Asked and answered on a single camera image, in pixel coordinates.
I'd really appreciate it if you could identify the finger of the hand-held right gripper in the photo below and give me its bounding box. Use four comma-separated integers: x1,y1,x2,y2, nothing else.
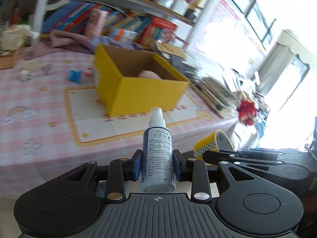
202,150,280,169
236,148,301,155

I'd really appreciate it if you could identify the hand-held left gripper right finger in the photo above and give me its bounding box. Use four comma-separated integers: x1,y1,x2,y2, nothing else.
173,149,259,202

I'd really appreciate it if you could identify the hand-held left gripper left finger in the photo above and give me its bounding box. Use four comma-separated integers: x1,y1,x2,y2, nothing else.
61,149,142,202

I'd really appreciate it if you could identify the blue spray bottle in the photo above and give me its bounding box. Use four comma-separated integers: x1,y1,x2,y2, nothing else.
140,107,177,194

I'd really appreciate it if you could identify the yellow tape roll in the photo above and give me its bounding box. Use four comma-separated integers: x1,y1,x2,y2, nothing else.
193,130,233,165

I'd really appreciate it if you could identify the yellow cardboard box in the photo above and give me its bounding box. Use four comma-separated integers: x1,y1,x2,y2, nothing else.
93,44,190,117

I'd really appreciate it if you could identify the pink plush toy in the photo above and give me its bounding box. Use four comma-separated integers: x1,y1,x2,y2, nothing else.
137,70,162,80

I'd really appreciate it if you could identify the small blue clip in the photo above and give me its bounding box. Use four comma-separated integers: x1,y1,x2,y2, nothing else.
68,70,83,83

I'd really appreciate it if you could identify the white charger plug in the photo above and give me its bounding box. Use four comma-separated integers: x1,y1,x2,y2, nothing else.
20,70,34,82
41,64,55,76

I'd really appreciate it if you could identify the red cloth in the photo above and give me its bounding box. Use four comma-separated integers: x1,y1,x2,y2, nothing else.
236,100,259,126

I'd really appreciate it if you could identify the stack of workbooks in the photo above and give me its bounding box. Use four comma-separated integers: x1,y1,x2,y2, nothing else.
191,77,239,119

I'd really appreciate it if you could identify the grey curtain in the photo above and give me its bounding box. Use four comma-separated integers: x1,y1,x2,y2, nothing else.
255,30,310,97

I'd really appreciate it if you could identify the black smartphone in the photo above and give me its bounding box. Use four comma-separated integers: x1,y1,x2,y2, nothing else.
170,55,185,73

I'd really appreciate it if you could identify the brown paper envelope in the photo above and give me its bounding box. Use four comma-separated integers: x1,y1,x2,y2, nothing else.
155,42,186,57

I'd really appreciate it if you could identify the red boxed book set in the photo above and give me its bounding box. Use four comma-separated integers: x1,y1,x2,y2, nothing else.
137,17,179,46

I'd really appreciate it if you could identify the purple pink cloth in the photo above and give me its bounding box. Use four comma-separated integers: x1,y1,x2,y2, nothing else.
32,29,144,55

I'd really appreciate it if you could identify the small black desk gadget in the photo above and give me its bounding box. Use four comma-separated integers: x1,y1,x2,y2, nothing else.
184,8,199,21

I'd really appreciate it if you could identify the pink cylinder device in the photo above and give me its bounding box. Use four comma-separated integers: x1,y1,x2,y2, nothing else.
85,9,109,37

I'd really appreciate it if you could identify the row of blue books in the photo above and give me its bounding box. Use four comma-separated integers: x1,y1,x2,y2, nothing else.
43,1,154,41

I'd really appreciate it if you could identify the wooden board box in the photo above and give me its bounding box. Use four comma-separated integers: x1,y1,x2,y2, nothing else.
0,47,25,70

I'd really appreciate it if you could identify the cream tissue pack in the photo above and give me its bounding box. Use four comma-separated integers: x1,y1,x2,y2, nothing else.
1,25,28,50

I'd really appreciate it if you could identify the pink letter wall poster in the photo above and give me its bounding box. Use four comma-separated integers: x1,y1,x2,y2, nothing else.
194,0,264,62

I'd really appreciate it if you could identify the black window frame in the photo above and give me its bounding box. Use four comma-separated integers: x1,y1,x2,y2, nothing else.
226,0,276,50

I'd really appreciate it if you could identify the white bookshelf frame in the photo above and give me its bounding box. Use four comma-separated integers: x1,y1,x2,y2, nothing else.
32,0,216,55

